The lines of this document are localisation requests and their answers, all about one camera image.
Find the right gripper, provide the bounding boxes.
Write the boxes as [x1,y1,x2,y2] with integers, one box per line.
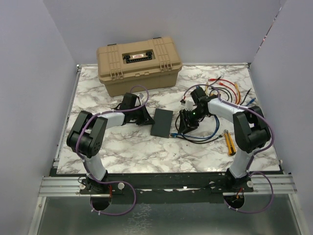
[178,107,208,134]

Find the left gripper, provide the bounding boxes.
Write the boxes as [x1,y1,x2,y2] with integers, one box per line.
[130,106,154,128]

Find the black ethernet cable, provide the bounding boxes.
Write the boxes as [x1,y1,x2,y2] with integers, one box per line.
[175,115,224,144]
[241,87,252,105]
[206,74,234,102]

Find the dark grey network switch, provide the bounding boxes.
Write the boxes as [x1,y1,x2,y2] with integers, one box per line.
[150,108,173,139]

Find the short red ethernet cable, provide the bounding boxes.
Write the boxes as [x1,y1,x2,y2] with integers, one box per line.
[217,80,242,105]

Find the yellow ethernet cable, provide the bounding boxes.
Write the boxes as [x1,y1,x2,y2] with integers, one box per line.
[204,82,242,105]

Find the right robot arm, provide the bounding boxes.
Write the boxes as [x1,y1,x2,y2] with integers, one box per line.
[178,84,274,191]

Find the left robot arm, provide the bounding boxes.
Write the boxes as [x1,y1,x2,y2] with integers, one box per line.
[67,93,155,193]

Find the yellow utility knife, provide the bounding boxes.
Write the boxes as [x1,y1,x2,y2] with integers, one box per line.
[224,130,236,156]

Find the tan plastic toolbox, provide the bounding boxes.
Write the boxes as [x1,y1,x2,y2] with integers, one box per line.
[96,37,182,97]

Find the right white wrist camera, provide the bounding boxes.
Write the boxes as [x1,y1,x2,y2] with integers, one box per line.
[180,99,193,111]

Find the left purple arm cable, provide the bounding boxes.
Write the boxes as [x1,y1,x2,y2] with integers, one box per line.
[75,85,150,216]

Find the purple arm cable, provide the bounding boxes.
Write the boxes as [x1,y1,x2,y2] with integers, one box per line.
[182,84,276,213]
[75,85,150,216]

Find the black mounting base plate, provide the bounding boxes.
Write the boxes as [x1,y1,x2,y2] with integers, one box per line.
[49,171,283,204]

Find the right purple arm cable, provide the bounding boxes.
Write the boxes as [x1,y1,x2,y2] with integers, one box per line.
[182,84,276,213]

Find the aluminium front rail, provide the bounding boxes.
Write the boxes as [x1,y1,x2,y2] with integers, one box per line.
[39,174,297,197]

